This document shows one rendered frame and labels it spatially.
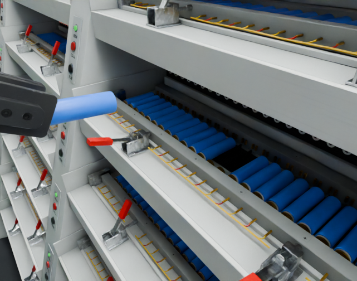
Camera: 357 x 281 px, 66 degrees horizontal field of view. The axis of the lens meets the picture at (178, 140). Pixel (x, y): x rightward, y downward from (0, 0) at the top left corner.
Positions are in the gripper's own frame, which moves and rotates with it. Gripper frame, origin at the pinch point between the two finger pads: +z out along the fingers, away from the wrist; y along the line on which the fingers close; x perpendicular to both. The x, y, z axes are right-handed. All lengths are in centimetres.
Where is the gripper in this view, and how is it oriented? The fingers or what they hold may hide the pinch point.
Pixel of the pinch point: (14, 103)
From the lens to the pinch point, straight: 22.2
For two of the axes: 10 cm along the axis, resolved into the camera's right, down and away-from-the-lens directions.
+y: 6.2, 4.2, -6.6
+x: 3.9, -9.0, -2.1
